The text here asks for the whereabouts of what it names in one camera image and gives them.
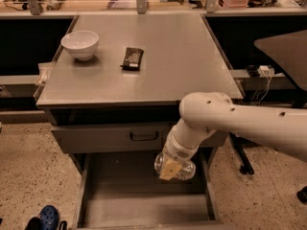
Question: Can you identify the black handheld tool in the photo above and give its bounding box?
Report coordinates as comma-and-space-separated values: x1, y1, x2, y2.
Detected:
46, 0, 65, 11

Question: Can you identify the grey drawer cabinet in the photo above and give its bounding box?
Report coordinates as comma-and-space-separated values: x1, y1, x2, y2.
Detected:
33, 12, 246, 230

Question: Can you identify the closed top drawer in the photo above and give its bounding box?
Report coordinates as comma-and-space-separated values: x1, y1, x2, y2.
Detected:
50, 121, 229, 154

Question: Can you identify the crushed 7up can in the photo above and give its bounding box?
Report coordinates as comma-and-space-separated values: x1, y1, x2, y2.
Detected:
154, 152, 196, 181

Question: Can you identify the open middle drawer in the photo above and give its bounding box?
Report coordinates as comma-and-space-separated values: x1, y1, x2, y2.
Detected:
72, 150, 235, 230

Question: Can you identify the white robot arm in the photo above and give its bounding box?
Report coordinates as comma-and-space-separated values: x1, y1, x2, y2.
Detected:
154, 92, 307, 180

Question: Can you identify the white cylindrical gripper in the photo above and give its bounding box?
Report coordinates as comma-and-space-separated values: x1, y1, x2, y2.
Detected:
159, 131, 198, 180

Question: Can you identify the dark snack bar wrapper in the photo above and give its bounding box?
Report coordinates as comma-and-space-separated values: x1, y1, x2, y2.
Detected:
121, 47, 144, 71

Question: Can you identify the white ceramic bowl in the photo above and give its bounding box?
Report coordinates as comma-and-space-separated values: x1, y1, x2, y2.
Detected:
61, 31, 99, 60

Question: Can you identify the black table stand leg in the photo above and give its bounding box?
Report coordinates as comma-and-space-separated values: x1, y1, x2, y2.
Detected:
228, 96, 307, 176

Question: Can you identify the white power adapter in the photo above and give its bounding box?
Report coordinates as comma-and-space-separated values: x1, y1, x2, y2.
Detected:
258, 65, 274, 78

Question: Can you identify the blue croc shoe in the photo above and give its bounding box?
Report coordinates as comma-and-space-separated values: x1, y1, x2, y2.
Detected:
38, 205, 59, 230

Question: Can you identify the black drawer handle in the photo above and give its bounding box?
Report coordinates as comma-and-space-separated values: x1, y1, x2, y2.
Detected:
130, 131, 159, 142

